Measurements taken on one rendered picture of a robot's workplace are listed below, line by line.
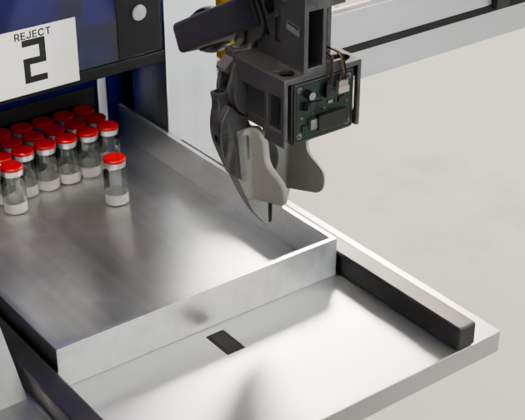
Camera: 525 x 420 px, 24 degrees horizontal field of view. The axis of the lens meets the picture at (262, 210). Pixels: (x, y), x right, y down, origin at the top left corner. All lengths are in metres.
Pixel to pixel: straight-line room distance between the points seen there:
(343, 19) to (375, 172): 1.69
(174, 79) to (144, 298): 0.27
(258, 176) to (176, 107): 0.28
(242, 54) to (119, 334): 0.22
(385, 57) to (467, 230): 1.41
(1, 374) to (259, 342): 0.20
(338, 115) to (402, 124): 2.50
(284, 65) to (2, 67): 0.31
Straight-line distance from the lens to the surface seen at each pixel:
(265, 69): 0.85
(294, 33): 0.84
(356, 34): 1.46
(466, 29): 1.60
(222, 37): 0.91
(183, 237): 1.07
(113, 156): 1.11
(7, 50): 1.07
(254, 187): 0.93
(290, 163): 0.94
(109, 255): 1.05
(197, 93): 1.19
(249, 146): 0.91
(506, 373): 2.42
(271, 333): 0.94
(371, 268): 0.99
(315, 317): 0.96
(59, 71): 1.10
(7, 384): 0.89
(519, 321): 2.57
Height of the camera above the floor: 1.42
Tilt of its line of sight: 29 degrees down
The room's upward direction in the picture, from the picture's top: straight up
